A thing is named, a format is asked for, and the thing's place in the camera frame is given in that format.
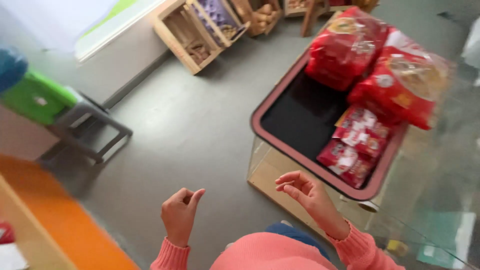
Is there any person's left hand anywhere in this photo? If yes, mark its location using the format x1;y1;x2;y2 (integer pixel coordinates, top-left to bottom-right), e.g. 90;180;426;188
161;188;206;248

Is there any wooden stand with goods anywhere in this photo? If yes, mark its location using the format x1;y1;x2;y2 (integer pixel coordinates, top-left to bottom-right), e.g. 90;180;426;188
283;0;380;37

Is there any person's right hand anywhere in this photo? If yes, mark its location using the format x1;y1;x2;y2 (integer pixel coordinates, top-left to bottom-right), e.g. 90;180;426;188
275;170;351;241

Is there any grey plastic stool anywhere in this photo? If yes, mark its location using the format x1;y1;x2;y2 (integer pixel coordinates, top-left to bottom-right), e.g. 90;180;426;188
37;87;134;166

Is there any tape roll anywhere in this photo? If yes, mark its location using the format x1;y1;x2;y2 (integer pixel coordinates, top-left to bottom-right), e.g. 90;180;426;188
356;200;380;213

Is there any orange wooden counter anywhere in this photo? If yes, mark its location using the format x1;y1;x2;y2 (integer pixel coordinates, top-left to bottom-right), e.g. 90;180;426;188
0;154;140;270

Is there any person's pink sweater torso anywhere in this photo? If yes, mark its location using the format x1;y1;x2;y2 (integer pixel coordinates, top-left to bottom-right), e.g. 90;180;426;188
209;222;338;270

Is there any small red snack packet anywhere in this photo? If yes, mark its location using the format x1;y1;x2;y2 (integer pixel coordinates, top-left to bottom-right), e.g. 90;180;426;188
316;139;377;189
332;105;392;158

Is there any wooden crate with goods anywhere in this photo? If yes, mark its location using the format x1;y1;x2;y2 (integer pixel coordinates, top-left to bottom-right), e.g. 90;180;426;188
153;0;224;76

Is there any blue bag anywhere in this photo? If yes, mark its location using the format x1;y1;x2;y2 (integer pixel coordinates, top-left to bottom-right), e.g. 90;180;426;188
0;47;29;94

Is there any black conveyor belt checkout counter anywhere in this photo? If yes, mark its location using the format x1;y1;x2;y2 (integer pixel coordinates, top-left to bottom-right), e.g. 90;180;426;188
247;11;411;241

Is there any wooden crate with bread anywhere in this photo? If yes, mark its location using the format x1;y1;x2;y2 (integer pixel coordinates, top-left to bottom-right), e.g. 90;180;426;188
229;0;283;37

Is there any red and white packet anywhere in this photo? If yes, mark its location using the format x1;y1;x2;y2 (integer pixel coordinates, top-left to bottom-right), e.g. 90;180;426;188
0;221;16;245

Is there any green box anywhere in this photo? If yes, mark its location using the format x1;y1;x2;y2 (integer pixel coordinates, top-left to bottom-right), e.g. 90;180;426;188
0;69;79;126

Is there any wooden crate with purple tray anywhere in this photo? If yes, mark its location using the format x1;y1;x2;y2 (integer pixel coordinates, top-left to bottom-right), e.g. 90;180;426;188
187;0;251;47

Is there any large red snack bag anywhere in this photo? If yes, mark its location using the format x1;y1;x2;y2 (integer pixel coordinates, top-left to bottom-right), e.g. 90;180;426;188
304;6;390;92
347;27;452;131

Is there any white chest freezer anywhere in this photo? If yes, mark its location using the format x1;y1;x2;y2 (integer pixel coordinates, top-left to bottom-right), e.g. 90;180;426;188
73;0;177;109

